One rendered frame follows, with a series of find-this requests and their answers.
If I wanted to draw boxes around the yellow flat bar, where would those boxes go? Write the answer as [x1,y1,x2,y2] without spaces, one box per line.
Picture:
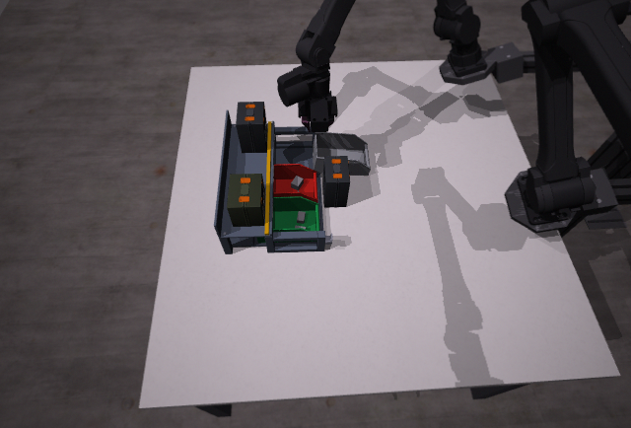
[265,121,272,236]

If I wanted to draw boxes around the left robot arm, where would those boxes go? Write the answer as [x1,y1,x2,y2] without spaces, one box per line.
[517,0,631,225]

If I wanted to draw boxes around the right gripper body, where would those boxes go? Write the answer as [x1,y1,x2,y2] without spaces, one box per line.
[298,93,338,121]

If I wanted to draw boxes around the dark grey metal rack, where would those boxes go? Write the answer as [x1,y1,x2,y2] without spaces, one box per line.
[214,110,333,254]

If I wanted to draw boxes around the red open bin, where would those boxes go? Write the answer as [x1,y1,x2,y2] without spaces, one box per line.
[273,164,318,203]

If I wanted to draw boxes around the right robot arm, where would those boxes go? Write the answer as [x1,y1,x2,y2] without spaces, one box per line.
[277,0,487,134]

